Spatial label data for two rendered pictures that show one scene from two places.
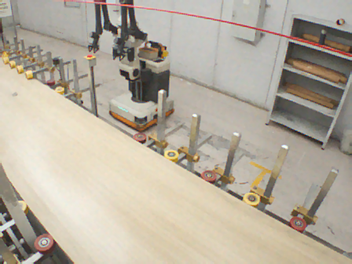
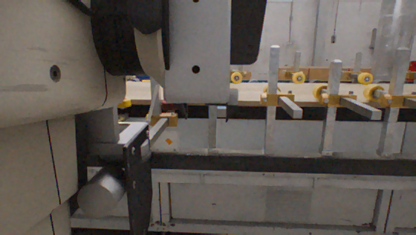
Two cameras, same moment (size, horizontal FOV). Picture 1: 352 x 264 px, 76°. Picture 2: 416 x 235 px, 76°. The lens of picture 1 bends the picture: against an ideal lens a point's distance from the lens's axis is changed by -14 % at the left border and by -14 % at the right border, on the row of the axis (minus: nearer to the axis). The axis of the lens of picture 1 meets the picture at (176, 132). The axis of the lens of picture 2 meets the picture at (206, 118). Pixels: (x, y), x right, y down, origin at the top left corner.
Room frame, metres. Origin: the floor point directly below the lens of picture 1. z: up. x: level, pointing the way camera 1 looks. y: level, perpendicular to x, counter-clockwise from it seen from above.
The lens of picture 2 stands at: (3.20, 0.65, 1.16)
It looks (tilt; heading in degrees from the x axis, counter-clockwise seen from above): 15 degrees down; 147
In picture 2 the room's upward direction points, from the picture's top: straight up
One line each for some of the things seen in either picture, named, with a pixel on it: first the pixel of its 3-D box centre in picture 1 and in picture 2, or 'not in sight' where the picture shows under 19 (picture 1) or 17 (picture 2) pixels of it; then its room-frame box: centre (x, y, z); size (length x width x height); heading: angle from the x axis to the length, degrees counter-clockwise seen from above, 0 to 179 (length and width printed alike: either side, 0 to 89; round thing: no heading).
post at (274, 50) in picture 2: (41, 65); (271, 102); (2.41, 1.50, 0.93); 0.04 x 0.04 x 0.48; 53
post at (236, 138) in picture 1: (229, 168); not in sight; (1.07, -0.30, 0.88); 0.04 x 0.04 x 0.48; 53
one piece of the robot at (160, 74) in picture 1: (146, 75); not in sight; (3.11, 0.43, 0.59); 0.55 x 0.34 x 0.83; 55
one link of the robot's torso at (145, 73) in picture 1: (135, 74); not in sight; (2.86, 0.53, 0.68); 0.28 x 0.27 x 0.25; 55
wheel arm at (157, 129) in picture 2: (69, 80); (161, 126); (2.21, 1.08, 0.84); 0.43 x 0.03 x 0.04; 143
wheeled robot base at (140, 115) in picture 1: (141, 106); not in sight; (3.03, 0.48, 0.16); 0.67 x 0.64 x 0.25; 145
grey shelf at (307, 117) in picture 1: (313, 81); not in sight; (2.98, -1.75, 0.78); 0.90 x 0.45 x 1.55; 53
